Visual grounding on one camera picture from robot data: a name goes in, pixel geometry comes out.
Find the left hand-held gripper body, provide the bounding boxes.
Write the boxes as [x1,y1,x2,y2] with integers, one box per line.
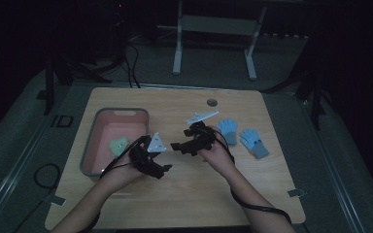
[128,131,168,180]

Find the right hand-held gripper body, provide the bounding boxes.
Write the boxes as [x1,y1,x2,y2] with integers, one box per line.
[186,110,220,157]

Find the green mitten with face print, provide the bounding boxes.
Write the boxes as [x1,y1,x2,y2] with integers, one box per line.
[109,136,131,158]

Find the pink bin with grey rim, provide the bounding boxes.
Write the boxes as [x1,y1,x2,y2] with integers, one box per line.
[80,107,151,178]

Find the person's right hand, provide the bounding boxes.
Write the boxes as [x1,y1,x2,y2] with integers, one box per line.
[198,127,236,176]

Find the person's left hand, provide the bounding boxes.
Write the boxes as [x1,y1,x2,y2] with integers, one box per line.
[103,156,146,192]

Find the blue and grey glove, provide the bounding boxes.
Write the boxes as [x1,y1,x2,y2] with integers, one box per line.
[239,128,270,160]
[216,117,239,146]

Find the grey tape piece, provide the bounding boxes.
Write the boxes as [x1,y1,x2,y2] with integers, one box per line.
[287,187,307,198]
[50,194,67,208]

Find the black stand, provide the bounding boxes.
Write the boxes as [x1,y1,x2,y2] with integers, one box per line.
[261,62,335,131]
[36,52,113,117]

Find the dark equipment rack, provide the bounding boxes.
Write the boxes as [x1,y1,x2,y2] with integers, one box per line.
[108,0,131,67]

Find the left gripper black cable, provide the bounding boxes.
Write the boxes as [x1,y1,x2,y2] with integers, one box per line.
[79,135,145,233]

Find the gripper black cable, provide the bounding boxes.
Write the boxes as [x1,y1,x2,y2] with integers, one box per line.
[79,135,145,233]
[218,129,293,225]

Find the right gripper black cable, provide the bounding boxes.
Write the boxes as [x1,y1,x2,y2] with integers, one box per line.
[218,129,293,225]

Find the black floor cables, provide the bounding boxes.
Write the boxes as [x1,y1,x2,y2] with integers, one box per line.
[122,42,142,89]

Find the looped black floor cable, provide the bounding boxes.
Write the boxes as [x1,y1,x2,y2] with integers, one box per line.
[13,162,62,233]

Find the white desk frame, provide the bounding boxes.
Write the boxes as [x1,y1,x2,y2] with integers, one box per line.
[157,0,268,82]

